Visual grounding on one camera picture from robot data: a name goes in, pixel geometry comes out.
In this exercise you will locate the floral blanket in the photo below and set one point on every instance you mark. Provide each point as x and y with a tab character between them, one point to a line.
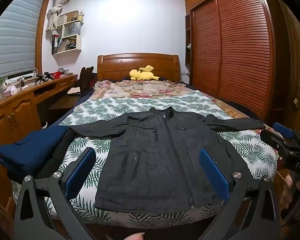
140	90

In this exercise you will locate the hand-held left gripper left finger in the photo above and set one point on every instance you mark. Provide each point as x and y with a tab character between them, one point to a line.
80	172

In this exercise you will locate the wooden slatted wardrobe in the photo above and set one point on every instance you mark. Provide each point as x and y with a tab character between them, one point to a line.
240	55

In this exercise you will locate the white wall shelf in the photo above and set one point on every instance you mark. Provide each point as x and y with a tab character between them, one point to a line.
78	45

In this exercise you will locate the folded navy blue garment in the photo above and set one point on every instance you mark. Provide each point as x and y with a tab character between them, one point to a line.
32	145

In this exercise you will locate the leaf-print blanket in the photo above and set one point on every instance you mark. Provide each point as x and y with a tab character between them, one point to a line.
110	107

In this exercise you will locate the wooden desk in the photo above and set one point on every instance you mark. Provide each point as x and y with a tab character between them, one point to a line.
20	110

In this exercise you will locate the grey window blind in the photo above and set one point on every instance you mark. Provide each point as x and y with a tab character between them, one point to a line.
12	42

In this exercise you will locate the person's left hand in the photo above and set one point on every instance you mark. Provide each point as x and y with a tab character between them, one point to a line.
136	237

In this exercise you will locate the yellow plush toy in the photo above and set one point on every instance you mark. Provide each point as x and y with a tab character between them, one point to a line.
142	74

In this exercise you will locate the white paper bag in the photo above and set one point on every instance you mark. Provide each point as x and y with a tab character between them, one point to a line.
71	28

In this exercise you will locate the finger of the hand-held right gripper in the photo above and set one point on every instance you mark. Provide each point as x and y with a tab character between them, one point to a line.
282	129

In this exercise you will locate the red basket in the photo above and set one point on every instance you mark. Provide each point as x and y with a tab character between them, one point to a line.
56	75

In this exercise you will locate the dark chair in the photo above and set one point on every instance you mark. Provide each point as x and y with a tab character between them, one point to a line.
86	77

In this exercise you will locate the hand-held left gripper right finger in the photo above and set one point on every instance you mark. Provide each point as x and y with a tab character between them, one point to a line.
215	175

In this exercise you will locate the tied beige curtain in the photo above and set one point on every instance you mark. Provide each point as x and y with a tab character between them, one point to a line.
55	10

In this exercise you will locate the row of books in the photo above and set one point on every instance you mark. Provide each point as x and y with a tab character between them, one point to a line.
63	45

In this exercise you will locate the pink tissue box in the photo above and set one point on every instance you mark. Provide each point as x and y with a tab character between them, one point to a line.
10	91

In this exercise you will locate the black jacket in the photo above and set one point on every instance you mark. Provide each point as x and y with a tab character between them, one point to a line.
152	160

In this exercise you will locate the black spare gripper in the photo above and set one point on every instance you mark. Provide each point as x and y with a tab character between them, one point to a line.
43	77

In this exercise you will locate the waste bin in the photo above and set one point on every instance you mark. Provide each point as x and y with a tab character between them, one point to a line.
45	124

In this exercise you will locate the folded black garment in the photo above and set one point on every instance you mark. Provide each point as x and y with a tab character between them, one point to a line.
62	150

